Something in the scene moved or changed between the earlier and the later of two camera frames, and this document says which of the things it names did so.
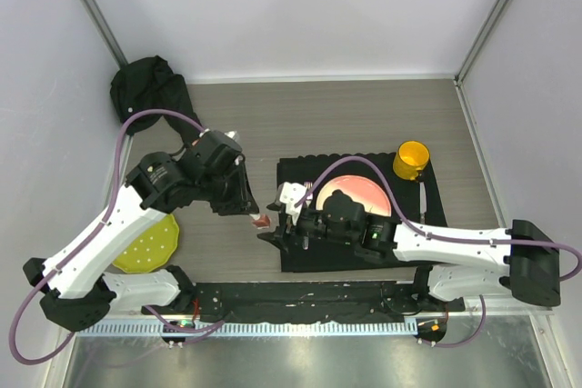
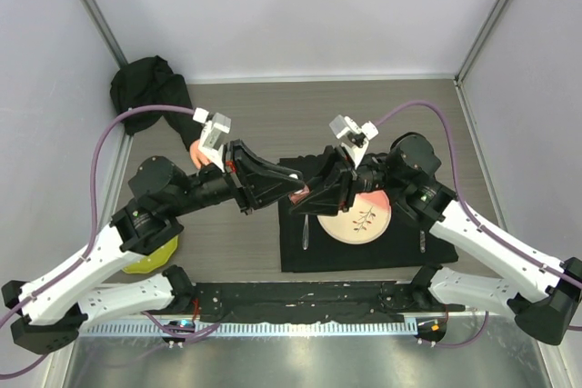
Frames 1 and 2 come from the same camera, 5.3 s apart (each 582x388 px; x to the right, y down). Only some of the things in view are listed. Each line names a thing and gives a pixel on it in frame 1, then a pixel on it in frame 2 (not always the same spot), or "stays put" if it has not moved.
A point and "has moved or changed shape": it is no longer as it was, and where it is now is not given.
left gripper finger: [235, 204] → [268, 185]
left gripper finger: [247, 194] → [254, 161]
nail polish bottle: [262, 222] has moved or changed shape
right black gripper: [281, 236] → [334, 184]
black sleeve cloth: [150, 84] stays put
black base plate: [306, 303] stays put
